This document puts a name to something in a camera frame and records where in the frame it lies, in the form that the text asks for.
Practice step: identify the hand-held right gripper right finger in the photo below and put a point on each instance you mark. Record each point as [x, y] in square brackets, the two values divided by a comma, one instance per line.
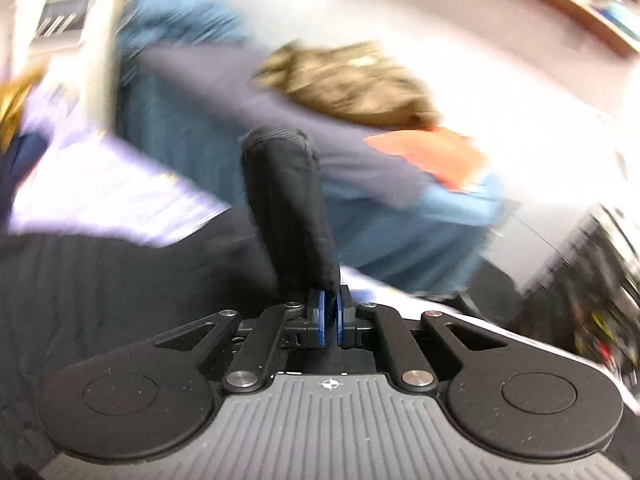
[345, 320]

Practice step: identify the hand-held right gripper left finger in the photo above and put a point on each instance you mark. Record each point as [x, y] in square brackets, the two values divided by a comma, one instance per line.
[318, 320]

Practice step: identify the black quilted jacket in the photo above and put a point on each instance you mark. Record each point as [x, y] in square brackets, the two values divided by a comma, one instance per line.
[285, 210]

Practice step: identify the bed with blue skirt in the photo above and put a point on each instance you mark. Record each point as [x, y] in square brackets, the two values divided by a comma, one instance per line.
[400, 240]

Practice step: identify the black round bin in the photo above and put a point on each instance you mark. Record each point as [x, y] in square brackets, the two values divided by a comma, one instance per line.
[497, 290]

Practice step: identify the orange cloth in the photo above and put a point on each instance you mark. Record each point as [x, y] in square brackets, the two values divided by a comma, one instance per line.
[430, 155]

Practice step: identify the grey purple blanket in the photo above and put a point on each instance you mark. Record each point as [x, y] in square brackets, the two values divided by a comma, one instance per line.
[225, 110]

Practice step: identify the camouflage cloth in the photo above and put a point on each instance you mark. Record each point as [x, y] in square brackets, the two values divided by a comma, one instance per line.
[350, 85]

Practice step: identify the white bed sheet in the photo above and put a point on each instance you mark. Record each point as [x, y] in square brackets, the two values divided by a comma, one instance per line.
[110, 190]

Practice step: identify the navy blue cloth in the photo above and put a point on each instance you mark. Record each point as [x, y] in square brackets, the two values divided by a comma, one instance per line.
[17, 175]

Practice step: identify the light blue duvet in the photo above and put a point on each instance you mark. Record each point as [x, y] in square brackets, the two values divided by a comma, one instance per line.
[175, 10]

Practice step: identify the yellow cloth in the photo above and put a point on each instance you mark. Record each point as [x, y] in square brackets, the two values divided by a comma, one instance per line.
[15, 105]

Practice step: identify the white furniture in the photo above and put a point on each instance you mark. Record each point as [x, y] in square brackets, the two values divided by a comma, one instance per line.
[65, 20]

